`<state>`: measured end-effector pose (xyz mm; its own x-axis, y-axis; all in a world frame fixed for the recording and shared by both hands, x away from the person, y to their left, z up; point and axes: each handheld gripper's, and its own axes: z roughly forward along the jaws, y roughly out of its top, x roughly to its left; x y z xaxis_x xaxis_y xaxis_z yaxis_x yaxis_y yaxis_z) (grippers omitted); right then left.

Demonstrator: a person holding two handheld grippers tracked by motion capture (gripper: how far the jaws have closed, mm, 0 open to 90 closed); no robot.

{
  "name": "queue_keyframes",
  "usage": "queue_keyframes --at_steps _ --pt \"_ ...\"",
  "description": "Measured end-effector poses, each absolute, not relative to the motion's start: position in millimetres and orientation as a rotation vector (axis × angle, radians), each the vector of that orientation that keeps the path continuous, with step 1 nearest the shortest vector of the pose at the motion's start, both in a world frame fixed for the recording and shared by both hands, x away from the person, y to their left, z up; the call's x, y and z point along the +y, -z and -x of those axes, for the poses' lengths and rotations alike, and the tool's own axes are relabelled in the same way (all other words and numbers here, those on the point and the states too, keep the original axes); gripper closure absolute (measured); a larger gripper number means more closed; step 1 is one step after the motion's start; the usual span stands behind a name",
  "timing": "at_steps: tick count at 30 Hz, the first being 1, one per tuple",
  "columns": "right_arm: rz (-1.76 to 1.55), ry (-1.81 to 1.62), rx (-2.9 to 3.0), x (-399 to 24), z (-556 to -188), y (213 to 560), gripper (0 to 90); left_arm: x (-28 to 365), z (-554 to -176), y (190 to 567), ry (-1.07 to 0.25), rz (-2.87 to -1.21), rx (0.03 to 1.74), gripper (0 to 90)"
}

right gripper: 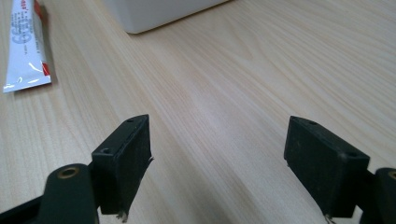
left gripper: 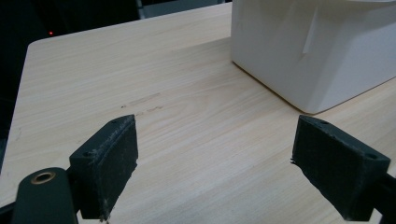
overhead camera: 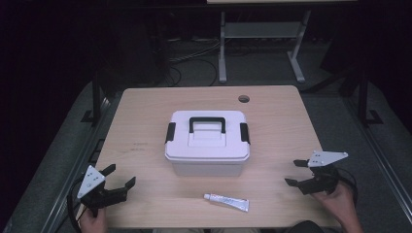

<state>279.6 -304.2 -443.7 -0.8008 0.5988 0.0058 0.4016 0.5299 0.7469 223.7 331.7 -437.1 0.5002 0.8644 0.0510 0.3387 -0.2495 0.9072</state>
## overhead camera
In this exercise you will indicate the person's left hand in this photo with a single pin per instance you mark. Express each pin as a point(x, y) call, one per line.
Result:
point(94, 223)

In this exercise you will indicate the grey metal desk frame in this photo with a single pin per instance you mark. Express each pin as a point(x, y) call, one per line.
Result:
point(259, 30)

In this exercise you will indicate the dark round object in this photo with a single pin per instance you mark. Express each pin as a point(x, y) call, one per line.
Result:
point(304, 227)

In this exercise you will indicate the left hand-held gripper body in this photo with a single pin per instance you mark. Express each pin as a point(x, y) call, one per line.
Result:
point(91, 183)

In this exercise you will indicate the person's right hand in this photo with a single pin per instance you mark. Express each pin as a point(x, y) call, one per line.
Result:
point(336, 202)

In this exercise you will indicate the white plastic storage box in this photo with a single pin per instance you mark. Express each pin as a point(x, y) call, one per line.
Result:
point(207, 168)

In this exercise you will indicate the white ointment tube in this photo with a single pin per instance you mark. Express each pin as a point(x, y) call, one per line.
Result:
point(226, 201)

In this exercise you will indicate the black metal post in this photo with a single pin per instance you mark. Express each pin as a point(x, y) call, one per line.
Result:
point(363, 100)
point(96, 97)

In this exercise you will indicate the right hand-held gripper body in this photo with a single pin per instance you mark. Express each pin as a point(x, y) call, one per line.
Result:
point(320, 184)

